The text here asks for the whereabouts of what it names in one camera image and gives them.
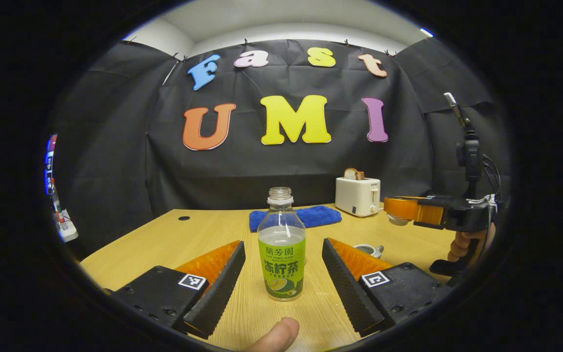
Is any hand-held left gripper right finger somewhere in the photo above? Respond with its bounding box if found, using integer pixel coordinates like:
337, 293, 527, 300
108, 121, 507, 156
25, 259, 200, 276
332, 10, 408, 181
322, 238, 451, 338

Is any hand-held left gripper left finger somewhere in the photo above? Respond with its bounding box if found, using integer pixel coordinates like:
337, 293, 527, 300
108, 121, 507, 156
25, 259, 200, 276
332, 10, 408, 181
110, 241, 246, 340

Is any white teacup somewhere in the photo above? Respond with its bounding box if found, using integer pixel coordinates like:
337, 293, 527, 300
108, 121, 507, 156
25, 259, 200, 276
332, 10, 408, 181
354, 243, 385, 259

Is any green label water bottle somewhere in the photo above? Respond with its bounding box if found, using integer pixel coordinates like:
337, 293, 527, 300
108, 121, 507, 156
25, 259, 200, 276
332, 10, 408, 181
258, 187, 306, 302

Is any white toaster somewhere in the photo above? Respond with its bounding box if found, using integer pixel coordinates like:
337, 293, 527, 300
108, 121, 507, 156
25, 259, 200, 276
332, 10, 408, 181
335, 177, 381, 218

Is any blue towel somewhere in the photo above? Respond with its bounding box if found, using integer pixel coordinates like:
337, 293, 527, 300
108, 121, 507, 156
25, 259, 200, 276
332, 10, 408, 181
249, 205, 342, 233

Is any white power strip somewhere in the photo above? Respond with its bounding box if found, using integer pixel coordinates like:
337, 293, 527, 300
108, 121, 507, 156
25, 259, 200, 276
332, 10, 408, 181
57, 209, 79, 242

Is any computer monitor screen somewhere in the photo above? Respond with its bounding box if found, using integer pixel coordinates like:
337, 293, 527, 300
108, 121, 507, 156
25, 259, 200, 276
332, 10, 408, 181
44, 134, 58, 195

